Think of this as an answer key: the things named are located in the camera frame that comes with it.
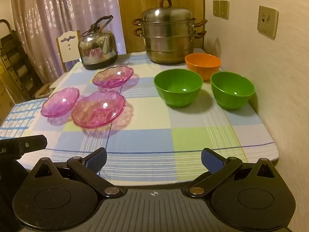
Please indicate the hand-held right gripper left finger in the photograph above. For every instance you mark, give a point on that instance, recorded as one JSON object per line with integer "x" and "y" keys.
{"x": 96, "y": 161}

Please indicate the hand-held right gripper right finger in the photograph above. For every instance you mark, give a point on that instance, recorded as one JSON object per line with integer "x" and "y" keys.
{"x": 212, "y": 162}

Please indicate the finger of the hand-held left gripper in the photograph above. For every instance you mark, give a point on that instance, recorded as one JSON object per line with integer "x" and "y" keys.
{"x": 32, "y": 143}

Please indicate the small pink glass plate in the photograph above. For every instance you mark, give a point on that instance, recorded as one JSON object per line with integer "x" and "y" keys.
{"x": 112, "y": 76}
{"x": 60, "y": 102}

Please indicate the large pink glass plate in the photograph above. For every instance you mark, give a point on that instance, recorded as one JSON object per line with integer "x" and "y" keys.
{"x": 99, "y": 110}

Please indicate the small green bowl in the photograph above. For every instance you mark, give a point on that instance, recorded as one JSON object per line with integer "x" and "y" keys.
{"x": 231, "y": 90}

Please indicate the large green bowl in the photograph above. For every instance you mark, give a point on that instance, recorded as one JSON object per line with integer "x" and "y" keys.
{"x": 177, "y": 87}

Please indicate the orange bowl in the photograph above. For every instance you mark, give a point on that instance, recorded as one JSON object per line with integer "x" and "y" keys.
{"x": 202, "y": 64}

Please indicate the blue white printed cloth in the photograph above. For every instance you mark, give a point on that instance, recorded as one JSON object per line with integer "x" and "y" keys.
{"x": 21, "y": 116}

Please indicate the tan box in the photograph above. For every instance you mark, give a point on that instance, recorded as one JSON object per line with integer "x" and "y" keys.
{"x": 44, "y": 90}

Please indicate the checked tablecloth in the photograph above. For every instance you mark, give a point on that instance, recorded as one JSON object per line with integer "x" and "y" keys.
{"x": 144, "y": 130}

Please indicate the dark folding rack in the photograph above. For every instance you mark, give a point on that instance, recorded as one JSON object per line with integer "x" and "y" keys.
{"x": 14, "y": 62}

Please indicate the white wooden chair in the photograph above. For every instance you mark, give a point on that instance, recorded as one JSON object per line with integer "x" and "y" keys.
{"x": 68, "y": 46}

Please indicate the stainless steel kettle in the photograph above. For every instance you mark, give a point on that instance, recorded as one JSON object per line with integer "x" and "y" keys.
{"x": 96, "y": 48}

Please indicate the stainless steel steamer pot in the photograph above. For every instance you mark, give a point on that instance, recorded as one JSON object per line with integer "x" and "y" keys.
{"x": 166, "y": 36}

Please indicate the pale purple curtain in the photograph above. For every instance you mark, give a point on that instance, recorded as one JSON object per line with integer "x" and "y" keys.
{"x": 60, "y": 12}

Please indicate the beige wall socket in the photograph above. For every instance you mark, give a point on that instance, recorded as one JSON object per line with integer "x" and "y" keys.
{"x": 267, "y": 21}

